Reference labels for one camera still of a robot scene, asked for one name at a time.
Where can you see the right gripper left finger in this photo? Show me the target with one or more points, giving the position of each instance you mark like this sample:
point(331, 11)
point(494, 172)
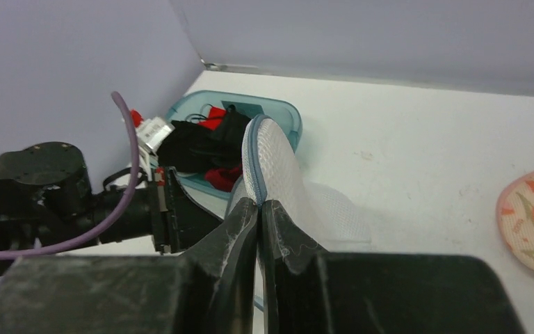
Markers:
point(207, 289)

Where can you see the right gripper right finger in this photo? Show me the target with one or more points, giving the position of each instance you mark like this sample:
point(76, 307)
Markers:
point(309, 289)

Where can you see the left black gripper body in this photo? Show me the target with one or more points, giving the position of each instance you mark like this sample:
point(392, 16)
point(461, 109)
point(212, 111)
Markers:
point(177, 220)

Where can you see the black bra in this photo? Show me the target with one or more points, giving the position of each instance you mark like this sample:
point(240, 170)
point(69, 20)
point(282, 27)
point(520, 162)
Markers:
point(191, 148)

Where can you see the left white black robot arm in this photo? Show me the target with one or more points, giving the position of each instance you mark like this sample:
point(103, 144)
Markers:
point(46, 198)

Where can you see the dark red lace bra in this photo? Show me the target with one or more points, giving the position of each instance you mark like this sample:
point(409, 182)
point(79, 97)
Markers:
point(223, 179)

